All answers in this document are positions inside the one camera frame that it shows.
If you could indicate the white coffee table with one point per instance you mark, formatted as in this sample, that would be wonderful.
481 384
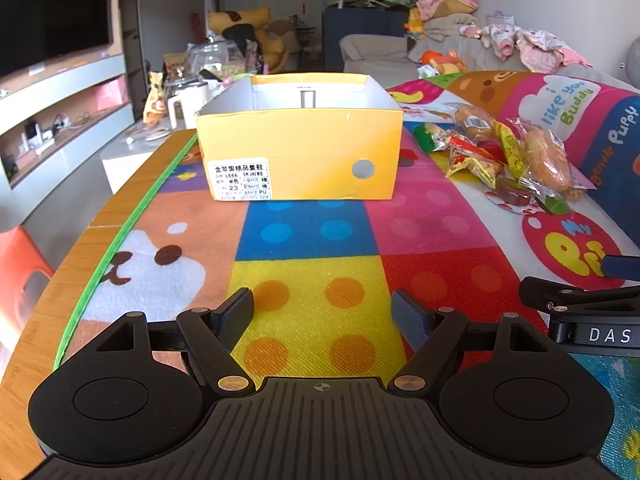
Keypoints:
135 165

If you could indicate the grey television cabinet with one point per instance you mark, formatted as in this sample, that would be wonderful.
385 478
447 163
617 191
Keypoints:
55 105

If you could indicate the pink snack packet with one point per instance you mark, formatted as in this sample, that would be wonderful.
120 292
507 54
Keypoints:
582 180

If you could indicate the clear bag of beans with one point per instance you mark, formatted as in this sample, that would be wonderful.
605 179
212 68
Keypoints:
547 160

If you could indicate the orange plush toy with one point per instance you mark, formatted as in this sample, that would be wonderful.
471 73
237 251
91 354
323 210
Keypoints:
442 62

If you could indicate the clear bread packet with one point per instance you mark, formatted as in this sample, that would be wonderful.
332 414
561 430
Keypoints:
472 122

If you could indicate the orange plastic stool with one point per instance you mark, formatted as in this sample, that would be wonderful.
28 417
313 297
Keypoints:
22 280

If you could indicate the red peanut snack packet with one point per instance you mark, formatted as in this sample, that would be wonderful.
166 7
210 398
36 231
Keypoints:
470 160

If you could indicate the yellow plush chair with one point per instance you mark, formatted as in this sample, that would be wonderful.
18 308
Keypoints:
272 40

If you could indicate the green jelly packet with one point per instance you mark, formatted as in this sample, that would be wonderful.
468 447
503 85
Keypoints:
555 205

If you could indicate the brown snack bag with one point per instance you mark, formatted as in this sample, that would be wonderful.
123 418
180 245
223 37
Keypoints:
176 67

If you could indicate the yellow cardboard shoe box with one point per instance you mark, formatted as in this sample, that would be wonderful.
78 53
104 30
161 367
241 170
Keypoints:
300 135

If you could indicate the round lollipop packet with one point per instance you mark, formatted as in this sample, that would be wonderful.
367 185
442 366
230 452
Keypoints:
515 199

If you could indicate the pink baby clothes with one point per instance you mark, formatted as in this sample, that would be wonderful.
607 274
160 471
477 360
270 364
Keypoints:
540 45

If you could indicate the grey sofa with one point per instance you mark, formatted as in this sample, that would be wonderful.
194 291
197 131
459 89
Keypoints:
375 52

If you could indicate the yellow candy packet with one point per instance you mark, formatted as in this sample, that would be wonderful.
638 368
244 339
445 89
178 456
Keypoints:
510 147

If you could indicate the grey ball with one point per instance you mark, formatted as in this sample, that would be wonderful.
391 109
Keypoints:
632 62

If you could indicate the dark blue cabinet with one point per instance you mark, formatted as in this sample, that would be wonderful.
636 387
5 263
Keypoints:
360 25

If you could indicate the pile of folded blankets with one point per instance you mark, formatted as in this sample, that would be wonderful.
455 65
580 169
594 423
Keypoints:
445 17

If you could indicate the yellow cartoon snack bag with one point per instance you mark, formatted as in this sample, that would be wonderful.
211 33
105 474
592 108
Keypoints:
154 100

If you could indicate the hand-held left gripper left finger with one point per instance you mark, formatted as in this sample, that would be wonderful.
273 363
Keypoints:
234 317

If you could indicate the colourful printed play mat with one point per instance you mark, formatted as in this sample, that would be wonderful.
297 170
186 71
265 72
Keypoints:
310 230

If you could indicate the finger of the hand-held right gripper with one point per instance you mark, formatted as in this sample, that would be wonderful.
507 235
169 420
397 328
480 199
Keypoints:
575 296
622 266

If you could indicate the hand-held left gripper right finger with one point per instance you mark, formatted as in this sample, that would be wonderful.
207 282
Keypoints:
407 320

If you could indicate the white kettle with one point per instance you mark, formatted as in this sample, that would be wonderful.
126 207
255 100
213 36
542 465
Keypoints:
192 105

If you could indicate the black television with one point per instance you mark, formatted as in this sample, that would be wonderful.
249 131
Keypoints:
50 10

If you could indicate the large glass jar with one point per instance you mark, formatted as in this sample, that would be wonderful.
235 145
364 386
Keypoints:
217 60

